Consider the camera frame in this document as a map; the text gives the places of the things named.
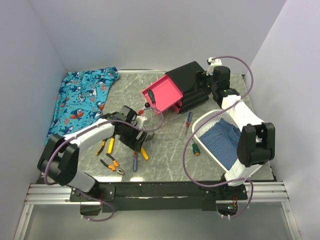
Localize blue red screwdriver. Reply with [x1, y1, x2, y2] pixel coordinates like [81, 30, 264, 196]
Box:
[132, 151, 138, 172]

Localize white perforated basket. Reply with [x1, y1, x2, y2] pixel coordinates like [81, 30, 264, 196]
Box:
[191, 109, 241, 172]

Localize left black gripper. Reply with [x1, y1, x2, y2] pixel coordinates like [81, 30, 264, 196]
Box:
[118, 122, 147, 153]

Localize pink top drawer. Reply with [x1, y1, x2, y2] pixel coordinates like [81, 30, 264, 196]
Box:
[141, 74, 183, 114]

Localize aluminium rail frame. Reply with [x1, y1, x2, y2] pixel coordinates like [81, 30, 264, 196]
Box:
[15, 181, 302, 240]

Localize blue screwdriver near basket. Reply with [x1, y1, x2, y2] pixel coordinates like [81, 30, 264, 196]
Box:
[185, 111, 193, 136]

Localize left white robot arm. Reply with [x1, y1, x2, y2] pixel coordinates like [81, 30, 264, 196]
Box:
[37, 105, 148, 201]

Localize black drawer cabinet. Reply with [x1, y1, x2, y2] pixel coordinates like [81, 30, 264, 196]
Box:
[165, 61, 211, 114]

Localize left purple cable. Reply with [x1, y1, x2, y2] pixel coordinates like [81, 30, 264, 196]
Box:
[43, 107, 165, 223]

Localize black handle claw hammer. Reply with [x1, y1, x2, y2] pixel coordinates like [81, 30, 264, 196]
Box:
[145, 132, 155, 141]

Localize black base crossbar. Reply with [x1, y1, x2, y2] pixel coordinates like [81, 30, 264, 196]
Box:
[69, 181, 248, 216]

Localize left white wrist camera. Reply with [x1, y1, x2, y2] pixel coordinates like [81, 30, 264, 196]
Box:
[135, 109, 149, 130]

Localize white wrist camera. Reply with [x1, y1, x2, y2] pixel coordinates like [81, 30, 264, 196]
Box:
[206, 57, 222, 76]
[135, 109, 149, 130]

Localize yellow handle screwdriver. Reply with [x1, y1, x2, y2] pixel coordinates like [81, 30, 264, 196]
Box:
[140, 147, 149, 161]
[107, 136, 115, 155]

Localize stubby green orange screwdriver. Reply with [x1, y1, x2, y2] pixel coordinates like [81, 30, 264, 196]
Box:
[191, 141, 200, 156]

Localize blue shark print cloth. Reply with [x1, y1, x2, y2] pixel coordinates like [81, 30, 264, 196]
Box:
[45, 67, 119, 143]

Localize yellow black needle-nose pliers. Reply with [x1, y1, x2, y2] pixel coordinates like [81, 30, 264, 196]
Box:
[96, 138, 108, 156]

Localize green handle screwdriver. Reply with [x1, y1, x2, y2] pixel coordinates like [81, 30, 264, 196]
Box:
[147, 89, 156, 104]

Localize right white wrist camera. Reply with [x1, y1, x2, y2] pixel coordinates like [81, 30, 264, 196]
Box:
[206, 57, 222, 76]

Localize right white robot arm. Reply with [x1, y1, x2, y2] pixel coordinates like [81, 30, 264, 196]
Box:
[192, 65, 276, 200]

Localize pink middle drawer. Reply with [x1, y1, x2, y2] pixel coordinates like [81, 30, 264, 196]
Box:
[172, 100, 183, 111]

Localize blue checkered cloth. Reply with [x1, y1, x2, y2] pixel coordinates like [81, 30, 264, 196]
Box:
[199, 118, 241, 170]

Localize orange black combination pliers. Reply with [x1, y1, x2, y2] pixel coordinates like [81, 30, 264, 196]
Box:
[99, 153, 125, 176]

